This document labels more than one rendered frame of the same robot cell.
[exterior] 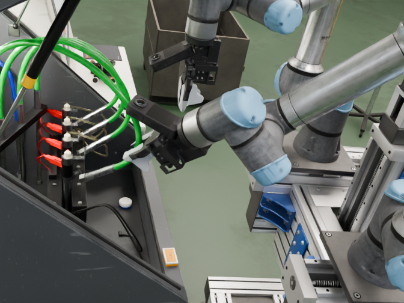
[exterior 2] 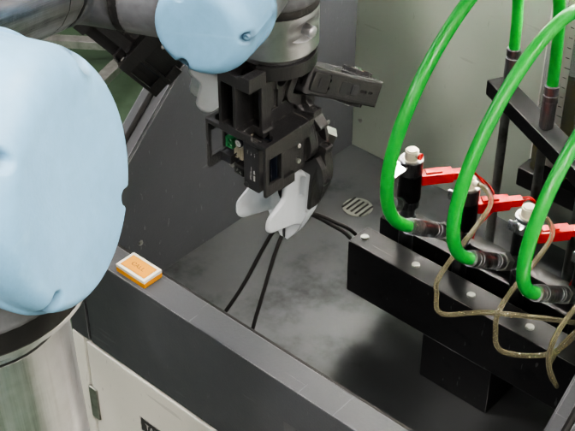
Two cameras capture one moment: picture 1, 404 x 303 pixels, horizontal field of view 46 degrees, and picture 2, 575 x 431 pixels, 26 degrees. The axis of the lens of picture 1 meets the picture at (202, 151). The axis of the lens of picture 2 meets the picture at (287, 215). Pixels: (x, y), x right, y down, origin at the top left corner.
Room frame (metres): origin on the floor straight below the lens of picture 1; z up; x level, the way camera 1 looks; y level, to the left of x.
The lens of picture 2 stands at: (1.92, -0.36, 1.95)
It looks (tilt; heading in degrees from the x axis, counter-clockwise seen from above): 38 degrees down; 152
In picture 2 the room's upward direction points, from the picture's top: straight up
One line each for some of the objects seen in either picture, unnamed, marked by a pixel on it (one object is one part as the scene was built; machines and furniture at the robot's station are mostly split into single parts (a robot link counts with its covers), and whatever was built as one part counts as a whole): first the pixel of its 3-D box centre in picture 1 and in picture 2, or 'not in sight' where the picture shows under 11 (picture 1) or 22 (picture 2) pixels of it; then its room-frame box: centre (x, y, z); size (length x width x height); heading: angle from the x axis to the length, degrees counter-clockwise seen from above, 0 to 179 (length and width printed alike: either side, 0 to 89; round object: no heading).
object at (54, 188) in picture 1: (66, 187); (481, 327); (1.06, 0.37, 0.91); 0.34 x 0.10 x 0.15; 20
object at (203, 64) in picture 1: (198, 59); (269, 109); (1.12, 0.05, 1.35); 0.09 x 0.08 x 0.12; 110
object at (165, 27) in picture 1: (190, 52); not in sight; (3.83, 0.27, 0.32); 0.92 x 0.76 x 0.64; 19
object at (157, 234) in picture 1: (151, 221); (275, 408); (1.03, 0.10, 0.87); 0.62 x 0.04 x 0.16; 20
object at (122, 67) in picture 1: (104, 82); not in sight; (1.66, 0.43, 0.96); 0.70 x 0.22 x 0.03; 20
